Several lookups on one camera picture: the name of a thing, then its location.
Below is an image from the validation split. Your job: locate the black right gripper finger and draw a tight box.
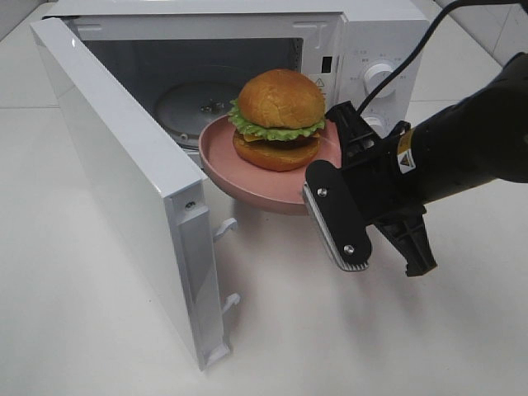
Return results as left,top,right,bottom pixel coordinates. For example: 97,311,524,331
302,160,372,271
374,214,437,277

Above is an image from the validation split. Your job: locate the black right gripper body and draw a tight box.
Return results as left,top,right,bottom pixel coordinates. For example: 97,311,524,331
326,101,426,224

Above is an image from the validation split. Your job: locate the white timer knob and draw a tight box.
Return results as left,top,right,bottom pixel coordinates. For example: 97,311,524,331
364,115,389,139

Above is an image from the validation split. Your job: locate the pink round plate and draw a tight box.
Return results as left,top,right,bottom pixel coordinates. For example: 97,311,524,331
197,116,346,216

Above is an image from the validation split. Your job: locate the burger with lettuce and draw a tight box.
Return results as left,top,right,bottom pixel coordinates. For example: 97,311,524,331
228,68,326,172

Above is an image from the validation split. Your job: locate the white microwave door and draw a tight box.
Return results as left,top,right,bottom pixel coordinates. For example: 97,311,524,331
31,18,240,368

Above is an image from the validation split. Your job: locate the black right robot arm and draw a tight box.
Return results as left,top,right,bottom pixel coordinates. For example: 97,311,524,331
303,53,527,277

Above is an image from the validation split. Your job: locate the upper white power knob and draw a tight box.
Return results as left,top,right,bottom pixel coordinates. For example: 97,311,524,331
363,60,397,98

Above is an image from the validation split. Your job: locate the glass microwave turntable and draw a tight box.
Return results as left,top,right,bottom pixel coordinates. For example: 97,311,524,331
154,81,241,149

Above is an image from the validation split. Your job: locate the white microwave oven body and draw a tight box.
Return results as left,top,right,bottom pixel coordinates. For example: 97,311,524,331
41,1,428,167

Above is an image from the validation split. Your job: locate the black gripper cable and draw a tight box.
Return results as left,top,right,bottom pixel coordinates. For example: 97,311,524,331
355,0,528,116

